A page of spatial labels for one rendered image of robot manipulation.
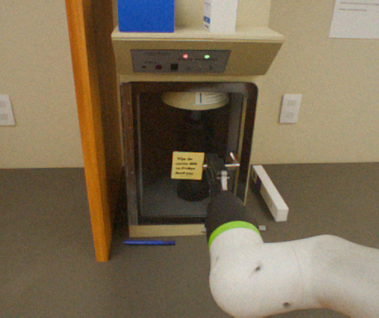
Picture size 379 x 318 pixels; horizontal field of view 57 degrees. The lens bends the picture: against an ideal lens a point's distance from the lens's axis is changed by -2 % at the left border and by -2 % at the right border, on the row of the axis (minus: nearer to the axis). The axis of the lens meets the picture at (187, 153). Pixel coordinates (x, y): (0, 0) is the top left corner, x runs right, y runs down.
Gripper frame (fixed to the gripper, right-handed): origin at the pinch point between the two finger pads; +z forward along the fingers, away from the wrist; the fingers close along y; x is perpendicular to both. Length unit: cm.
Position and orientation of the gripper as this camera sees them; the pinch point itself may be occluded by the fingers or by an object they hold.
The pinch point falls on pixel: (212, 166)
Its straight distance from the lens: 83.6
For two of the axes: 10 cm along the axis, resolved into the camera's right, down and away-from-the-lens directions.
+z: -0.8, -4.7, 8.8
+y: 0.2, -8.8, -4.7
